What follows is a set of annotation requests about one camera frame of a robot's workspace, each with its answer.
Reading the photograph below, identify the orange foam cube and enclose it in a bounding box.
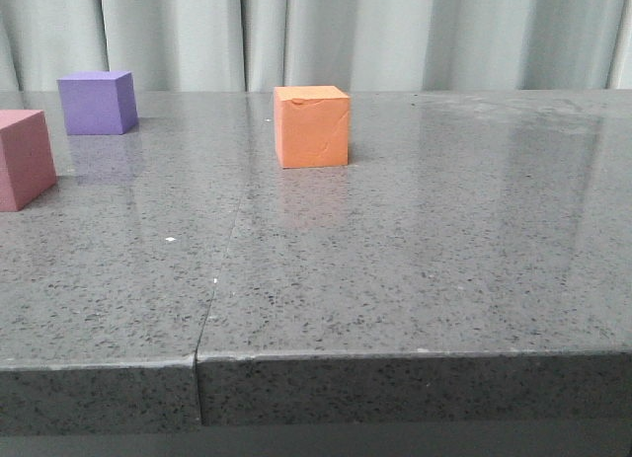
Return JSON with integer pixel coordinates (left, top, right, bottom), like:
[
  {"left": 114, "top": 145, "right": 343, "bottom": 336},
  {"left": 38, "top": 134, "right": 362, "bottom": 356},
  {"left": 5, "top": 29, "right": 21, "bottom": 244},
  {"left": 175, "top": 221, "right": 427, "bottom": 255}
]
[{"left": 274, "top": 86, "right": 351, "bottom": 169}]

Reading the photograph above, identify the white pleated curtain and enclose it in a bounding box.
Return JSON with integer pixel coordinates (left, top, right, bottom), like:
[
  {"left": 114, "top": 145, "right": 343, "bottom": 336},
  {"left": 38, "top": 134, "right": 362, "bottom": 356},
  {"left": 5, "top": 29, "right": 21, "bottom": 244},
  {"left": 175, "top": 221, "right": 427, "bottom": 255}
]
[{"left": 1, "top": 0, "right": 631, "bottom": 92}]

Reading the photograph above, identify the purple foam cube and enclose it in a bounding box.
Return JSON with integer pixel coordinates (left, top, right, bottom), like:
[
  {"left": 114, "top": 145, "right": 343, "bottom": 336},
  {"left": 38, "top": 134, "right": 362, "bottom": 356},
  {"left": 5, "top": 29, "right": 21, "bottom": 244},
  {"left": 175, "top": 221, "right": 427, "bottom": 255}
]
[{"left": 57, "top": 71, "right": 138, "bottom": 135}]

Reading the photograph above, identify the pink foam cube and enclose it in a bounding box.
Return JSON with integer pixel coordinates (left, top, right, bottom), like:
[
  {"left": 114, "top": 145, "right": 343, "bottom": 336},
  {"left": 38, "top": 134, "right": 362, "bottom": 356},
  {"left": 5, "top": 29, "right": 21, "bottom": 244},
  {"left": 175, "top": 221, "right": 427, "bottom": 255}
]
[{"left": 1, "top": 110, "right": 56, "bottom": 212}]

